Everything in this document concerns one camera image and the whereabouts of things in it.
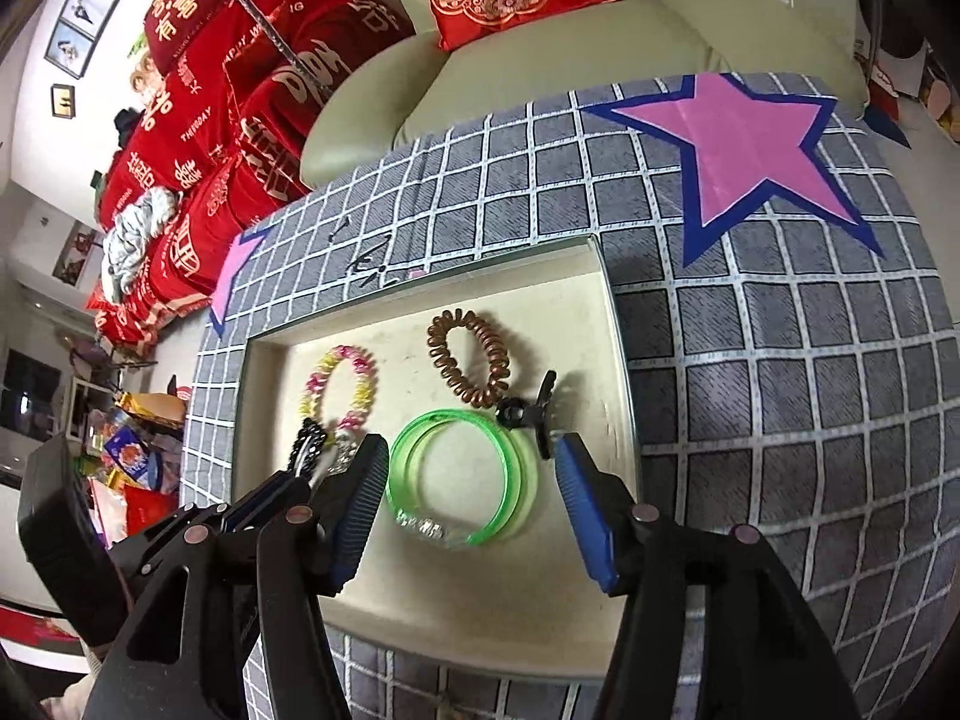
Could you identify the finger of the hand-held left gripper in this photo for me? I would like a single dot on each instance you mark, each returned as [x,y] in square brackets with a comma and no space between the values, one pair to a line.
[259,501]

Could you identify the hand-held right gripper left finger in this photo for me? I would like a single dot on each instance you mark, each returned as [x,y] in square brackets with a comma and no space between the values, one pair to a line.
[360,510]

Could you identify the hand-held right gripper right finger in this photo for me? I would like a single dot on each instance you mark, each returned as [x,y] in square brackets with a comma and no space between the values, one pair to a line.
[585,517]

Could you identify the green translucent bangle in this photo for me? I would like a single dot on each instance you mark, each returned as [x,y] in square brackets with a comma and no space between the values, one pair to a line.
[520,491]

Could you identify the black hair claw clip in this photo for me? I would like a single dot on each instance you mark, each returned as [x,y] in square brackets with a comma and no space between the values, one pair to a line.
[536,420]

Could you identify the cream shallow tray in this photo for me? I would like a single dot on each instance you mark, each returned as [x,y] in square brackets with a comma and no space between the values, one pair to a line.
[465,600]

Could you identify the red gift basket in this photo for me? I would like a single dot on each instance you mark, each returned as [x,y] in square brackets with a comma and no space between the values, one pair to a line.
[146,510]

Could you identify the blue snack packet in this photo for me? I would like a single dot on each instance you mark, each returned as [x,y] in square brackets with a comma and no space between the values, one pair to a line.
[127,457]

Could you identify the blue-grey checked tablecloth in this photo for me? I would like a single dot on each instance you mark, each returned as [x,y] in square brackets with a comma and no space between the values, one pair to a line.
[750,390]

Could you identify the small framed photo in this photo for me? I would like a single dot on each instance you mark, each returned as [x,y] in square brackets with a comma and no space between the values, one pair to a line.
[75,255]

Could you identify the grey white blanket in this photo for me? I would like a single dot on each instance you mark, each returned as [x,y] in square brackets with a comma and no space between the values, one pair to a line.
[135,232]

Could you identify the dark clothing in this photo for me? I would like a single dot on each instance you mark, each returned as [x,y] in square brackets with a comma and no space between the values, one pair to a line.
[126,124]

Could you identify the pale green armchair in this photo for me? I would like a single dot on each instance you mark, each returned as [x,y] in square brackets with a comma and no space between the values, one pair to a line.
[525,90]

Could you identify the leaning photo print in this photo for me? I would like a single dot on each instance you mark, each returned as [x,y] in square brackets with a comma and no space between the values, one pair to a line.
[146,82]

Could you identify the silver floor stand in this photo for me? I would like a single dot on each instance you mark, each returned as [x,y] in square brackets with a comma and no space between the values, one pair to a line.
[262,22]

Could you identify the broom with blue dustpan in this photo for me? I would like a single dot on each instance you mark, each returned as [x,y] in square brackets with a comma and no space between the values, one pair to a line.
[885,124]

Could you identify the red printed pillow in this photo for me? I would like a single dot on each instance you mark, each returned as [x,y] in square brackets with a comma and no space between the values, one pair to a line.
[187,7]

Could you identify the small black picture frame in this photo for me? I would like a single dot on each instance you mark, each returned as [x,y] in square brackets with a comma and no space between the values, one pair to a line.
[64,101]

